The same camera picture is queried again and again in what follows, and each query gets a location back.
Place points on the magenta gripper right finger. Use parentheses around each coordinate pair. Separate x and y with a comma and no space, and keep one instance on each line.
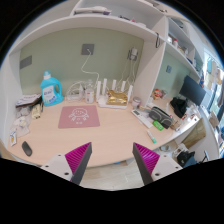
(153,166)

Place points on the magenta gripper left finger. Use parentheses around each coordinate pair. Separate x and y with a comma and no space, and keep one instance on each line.
(70,166)

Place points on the black computer mouse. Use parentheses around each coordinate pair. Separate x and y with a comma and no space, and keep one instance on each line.
(26,148)

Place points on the pink mouse pad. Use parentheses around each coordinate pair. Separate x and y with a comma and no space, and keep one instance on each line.
(78,117)

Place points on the green marker pen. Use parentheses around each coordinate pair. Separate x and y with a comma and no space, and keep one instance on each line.
(151,137)

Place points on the green small box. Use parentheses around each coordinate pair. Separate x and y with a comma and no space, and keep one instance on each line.
(158,125)

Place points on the white remote control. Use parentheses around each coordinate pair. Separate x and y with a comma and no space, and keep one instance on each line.
(142,118)

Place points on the black pencil case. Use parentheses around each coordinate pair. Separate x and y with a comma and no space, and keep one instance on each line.
(162,117)

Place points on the small snack packet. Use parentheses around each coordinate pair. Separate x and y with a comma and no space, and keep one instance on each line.
(13,138)

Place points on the black bag on desk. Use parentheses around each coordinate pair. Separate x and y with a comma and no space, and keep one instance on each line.
(179,106)

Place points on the white power strip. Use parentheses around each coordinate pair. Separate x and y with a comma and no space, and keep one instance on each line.
(74,97)

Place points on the crumpled tissue pile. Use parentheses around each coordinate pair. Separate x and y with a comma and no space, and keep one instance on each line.
(22,121)

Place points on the blue detergent bottle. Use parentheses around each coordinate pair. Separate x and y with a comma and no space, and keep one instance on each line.
(51,90)

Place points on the white can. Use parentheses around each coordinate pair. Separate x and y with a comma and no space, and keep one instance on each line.
(89,96)

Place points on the white router with antennas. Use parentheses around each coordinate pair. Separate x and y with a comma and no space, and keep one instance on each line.
(101,91)

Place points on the folded patterned cloth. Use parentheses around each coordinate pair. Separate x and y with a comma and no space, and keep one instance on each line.
(27,100)

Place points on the black computer monitor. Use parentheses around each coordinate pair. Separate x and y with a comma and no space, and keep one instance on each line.
(192,91)

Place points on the grey wall socket plate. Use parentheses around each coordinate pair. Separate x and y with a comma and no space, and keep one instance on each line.
(87,49)

